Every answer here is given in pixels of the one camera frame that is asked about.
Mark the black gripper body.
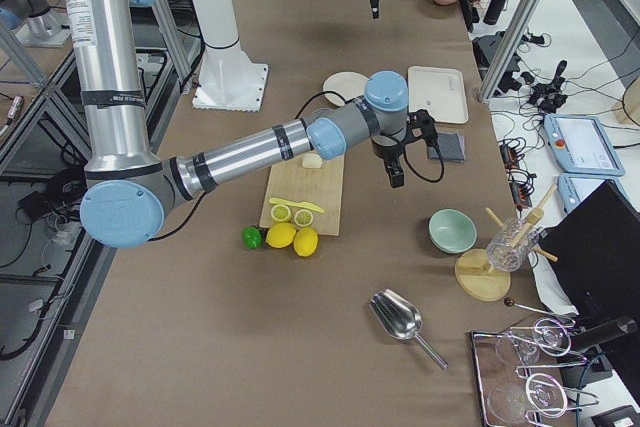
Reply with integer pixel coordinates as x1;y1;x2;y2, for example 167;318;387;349
371;133;405;167

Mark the pale cream bun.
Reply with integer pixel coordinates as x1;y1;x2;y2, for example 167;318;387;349
301;152;323;169

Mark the cream rabbit print tray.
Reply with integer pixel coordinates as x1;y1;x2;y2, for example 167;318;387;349
408;66;469;125

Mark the grey folded cloth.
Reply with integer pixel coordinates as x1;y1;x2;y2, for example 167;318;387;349
438;131;466;163

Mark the wooden cutting board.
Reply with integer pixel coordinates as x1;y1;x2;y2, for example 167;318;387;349
259;156;344;236

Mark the round cream plate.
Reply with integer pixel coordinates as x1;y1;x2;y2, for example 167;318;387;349
322;71;369;106

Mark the mint green bowl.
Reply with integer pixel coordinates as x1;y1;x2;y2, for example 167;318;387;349
428;209;477;254

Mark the yellow plastic knife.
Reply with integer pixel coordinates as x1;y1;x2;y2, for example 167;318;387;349
268;197;325;213

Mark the lower lemon half slice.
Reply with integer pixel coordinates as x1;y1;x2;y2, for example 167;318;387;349
292;208;315;228

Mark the lemon half slice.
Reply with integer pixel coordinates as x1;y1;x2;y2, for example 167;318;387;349
270;203;292;223
292;208;315;228

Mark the lower whole yellow lemon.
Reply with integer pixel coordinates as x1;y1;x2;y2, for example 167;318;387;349
293;227;319;257

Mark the whole yellow lemon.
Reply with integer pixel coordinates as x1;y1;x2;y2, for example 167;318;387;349
266;223;297;249
293;227;319;257

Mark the upper lemon half slice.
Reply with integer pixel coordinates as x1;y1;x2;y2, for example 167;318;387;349
270;203;292;223

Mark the upper whole yellow lemon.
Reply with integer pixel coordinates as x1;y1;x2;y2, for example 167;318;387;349
266;223;297;249

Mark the wooden cup stand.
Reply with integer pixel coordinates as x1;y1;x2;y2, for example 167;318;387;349
455;184;558;302

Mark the clear patterned glass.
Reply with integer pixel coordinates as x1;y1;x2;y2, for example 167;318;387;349
486;218;540;272

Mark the metal scoop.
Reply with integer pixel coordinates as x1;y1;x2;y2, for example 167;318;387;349
369;288;448;370

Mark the green lime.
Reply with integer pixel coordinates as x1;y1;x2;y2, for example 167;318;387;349
241;226;263;250

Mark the lower blue teach pendant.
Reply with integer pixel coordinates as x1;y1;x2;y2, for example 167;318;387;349
557;173;627;214

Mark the blue teach pendant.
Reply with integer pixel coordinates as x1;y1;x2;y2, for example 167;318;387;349
543;114;625;177
557;173;627;214

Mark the upper blue teach pendant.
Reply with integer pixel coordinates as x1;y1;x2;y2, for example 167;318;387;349
543;114;625;177

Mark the black monitor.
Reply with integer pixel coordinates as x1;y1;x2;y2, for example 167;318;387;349
540;180;639;322

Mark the metal glass rack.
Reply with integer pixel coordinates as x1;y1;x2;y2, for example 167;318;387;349
469;317;599;426

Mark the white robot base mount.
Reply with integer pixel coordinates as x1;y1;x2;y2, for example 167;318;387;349
192;0;268;112

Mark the aluminium frame post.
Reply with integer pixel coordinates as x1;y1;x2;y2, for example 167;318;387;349
478;0;540;104

